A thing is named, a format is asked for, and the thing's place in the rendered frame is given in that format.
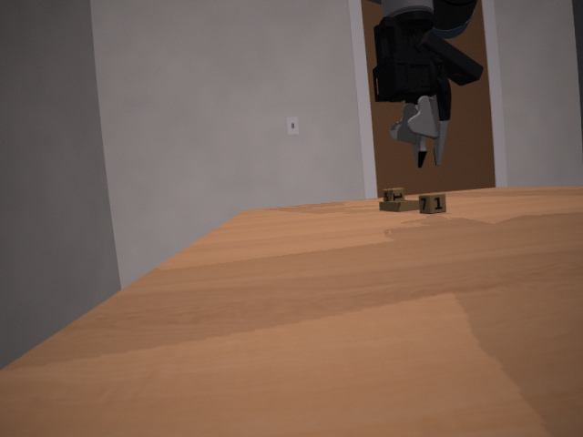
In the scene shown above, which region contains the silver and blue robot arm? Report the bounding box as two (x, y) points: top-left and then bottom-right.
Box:
(368, 0), (484, 86)

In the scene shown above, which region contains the tan wooden number cube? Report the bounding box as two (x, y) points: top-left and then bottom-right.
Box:
(383, 188), (404, 202)
(419, 193), (446, 214)

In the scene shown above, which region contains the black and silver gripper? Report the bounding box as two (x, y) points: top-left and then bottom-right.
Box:
(373, 10), (451, 168)

